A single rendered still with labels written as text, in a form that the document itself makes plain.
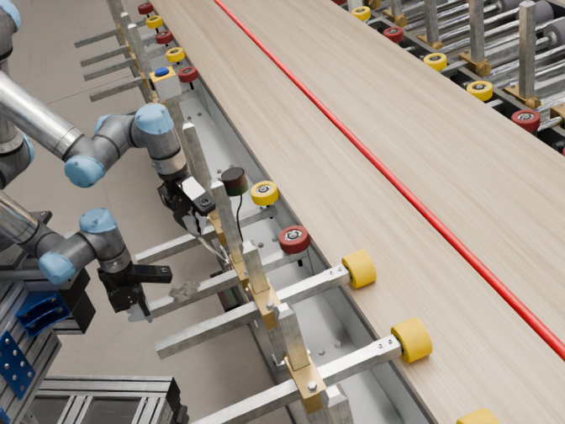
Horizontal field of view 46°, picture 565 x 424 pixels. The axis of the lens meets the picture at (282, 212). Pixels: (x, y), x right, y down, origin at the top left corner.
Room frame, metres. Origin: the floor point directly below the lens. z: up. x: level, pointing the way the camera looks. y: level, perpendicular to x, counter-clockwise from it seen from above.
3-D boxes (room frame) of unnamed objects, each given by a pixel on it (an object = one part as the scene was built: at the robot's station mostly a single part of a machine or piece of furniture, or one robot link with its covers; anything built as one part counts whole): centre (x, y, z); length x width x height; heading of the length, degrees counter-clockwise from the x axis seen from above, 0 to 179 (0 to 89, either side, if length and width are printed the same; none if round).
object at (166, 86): (1.90, 0.24, 1.18); 0.07 x 0.07 x 0.08; 11
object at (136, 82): (2.82, 0.48, 0.83); 0.43 x 0.03 x 0.04; 101
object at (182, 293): (1.32, 0.30, 0.87); 0.09 x 0.07 x 0.02; 101
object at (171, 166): (1.37, 0.23, 1.23); 0.08 x 0.08 x 0.05
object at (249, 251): (1.15, 0.09, 0.86); 0.03 x 0.03 x 0.48; 11
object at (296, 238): (1.39, -0.01, 0.85); 0.08 x 0.08 x 0.11
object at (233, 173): (1.41, 0.10, 1.02); 0.06 x 0.06 x 0.22; 11
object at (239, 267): (1.37, 0.13, 0.85); 0.13 x 0.06 x 0.05; 11
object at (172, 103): (1.90, 0.24, 0.93); 0.05 x 0.04 x 0.45; 11
